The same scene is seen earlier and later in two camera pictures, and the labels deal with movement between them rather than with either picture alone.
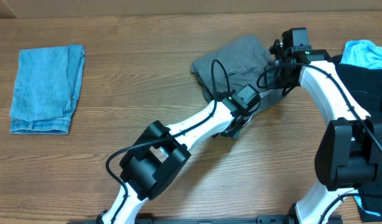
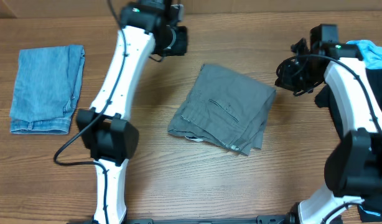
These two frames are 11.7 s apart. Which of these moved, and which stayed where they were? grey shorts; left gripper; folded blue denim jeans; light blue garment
Moved: left gripper; grey shorts
Stayed: light blue garment; folded blue denim jeans
